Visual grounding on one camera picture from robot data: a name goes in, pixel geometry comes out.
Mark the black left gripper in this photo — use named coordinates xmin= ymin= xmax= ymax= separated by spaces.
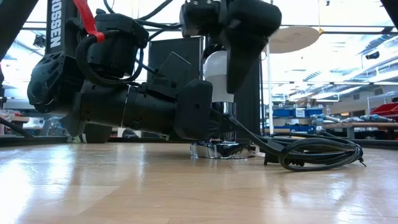
xmin=126 ymin=77 xmax=239 ymax=141

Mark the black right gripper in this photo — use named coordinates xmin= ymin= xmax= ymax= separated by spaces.
xmin=179 ymin=0 xmax=283 ymax=95

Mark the white lightbulb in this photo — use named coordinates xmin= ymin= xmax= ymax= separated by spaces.
xmin=203 ymin=50 xmax=234 ymax=103

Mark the chrome lamp base with socket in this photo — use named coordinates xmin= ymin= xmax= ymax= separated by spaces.
xmin=189 ymin=101 xmax=256 ymax=160

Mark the round tan disc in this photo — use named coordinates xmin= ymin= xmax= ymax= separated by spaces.
xmin=267 ymin=25 xmax=322 ymax=54

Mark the small black dome object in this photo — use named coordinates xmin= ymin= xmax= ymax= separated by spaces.
xmin=121 ymin=129 xmax=140 ymax=139

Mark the long blue storage bin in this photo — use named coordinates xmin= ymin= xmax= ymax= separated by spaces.
xmin=272 ymin=124 xmax=318 ymax=133

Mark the wooden workbench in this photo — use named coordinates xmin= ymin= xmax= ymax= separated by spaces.
xmin=323 ymin=122 xmax=398 ymax=139

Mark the red storage bin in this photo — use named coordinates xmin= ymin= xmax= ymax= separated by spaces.
xmin=369 ymin=102 xmax=398 ymax=118

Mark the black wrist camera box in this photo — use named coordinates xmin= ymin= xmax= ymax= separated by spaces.
xmin=86 ymin=8 xmax=150 ymax=79

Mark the black braided cable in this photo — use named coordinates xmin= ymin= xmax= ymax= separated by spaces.
xmin=74 ymin=29 xmax=146 ymax=88

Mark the black lamp power cord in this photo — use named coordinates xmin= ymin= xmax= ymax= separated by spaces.
xmin=217 ymin=113 xmax=367 ymax=172

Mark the red strap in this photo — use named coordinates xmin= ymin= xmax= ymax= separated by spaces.
xmin=73 ymin=0 xmax=106 ymax=44

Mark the black curved hose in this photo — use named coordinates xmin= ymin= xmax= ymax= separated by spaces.
xmin=0 ymin=119 xmax=34 ymax=139

